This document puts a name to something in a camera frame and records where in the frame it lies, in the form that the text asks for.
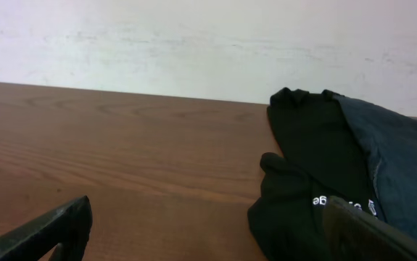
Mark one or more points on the black printed t-shirt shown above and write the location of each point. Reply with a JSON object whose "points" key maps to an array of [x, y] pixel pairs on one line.
{"points": [[320, 158]]}

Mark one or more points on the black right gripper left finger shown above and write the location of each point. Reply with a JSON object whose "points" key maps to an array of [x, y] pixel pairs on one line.
{"points": [[64, 230]]}

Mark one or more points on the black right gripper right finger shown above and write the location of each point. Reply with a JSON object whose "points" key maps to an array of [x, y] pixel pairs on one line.
{"points": [[353, 234]]}

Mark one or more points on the dark blue shorts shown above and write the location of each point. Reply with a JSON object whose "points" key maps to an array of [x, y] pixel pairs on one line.
{"points": [[389, 141]]}

